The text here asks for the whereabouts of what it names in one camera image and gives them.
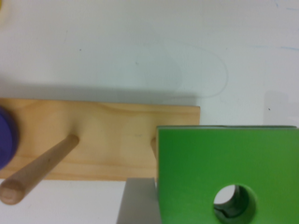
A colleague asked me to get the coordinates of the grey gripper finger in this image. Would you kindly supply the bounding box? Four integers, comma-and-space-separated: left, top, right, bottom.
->
117, 178, 162, 224

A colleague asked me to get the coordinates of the green square block with hole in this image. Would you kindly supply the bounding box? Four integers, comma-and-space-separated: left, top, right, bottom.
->
157, 126, 299, 224

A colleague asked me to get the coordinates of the purple round disc block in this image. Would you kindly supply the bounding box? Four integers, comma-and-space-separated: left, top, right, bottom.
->
0, 107, 19, 169

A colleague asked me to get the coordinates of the wooden peg base board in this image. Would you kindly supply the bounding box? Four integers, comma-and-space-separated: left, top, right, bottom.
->
0, 98, 200, 181

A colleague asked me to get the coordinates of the wooden peg near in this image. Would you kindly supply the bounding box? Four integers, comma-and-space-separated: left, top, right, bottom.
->
0, 134, 79, 205

